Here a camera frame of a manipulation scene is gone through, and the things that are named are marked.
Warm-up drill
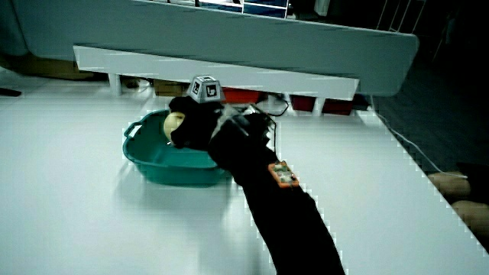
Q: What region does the person's right hand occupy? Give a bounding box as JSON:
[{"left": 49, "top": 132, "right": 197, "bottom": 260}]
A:
[{"left": 168, "top": 75, "right": 230, "bottom": 152}]

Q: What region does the yellow pear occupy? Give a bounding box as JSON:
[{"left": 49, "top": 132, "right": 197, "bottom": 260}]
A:
[{"left": 163, "top": 111, "right": 186, "bottom": 144}]

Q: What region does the green plastic basin plate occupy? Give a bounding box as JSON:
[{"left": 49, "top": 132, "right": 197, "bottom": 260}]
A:
[{"left": 121, "top": 109, "right": 232, "bottom": 188}]

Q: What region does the person's right forearm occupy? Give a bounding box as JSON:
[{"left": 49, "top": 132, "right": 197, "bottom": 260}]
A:
[{"left": 207, "top": 108, "right": 347, "bottom": 275}]

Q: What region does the red storage box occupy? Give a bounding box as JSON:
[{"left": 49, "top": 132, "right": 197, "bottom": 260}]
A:
[
  {"left": 222, "top": 87, "right": 263, "bottom": 105},
  {"left": 321, "top": 99, "right": 355, "bottom": 117},
  {"left": 290, "top": 95, "right": 318, "bottom": 113}
]

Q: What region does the white desk riser shelf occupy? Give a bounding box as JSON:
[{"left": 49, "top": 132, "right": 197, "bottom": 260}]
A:
[{"left": 73, "top": 45, "right": 361, "bottom": 117}]

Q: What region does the white back panel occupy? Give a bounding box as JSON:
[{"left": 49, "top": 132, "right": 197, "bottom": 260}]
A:
[{"left": 10, "top": 0, "right": 420, "bottom": 97}]

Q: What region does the orange sensor module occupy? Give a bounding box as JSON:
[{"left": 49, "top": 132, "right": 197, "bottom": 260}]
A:
[{"left": 267, "top": 160, "right": 300, "bottom": 189}]

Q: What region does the blue and white panel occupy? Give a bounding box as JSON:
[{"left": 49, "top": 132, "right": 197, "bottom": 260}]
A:
[{"left": 196, "top": 0, "right": 290, "bottom": 19}]

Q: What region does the large brown cardboard box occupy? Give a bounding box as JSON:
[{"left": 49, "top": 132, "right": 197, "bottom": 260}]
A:
[{"left": 2, "top": 52, "right": 95, "bottom": 82}]

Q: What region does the person's leg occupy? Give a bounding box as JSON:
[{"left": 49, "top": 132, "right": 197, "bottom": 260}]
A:
[
  {"left": 450, "top": 199, "right": 489, "bottom": 239},
  {"left": 427, "top": 171, "right": 472, "bottom": 204}
]

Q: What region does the black cable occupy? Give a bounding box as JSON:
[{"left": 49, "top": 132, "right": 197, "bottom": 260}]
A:
[{"left": 257, "top": 92, "right": 290, "bottom": 118}]

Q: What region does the white cable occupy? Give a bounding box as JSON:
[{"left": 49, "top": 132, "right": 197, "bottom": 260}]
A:
[{"left": 369, "top": 95, "right": 469, "bottom": 180}]

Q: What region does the white wire rack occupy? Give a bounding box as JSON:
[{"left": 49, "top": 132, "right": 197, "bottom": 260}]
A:
[{"left": 375, "top": 0, "right": 427, "bottom": 34}]

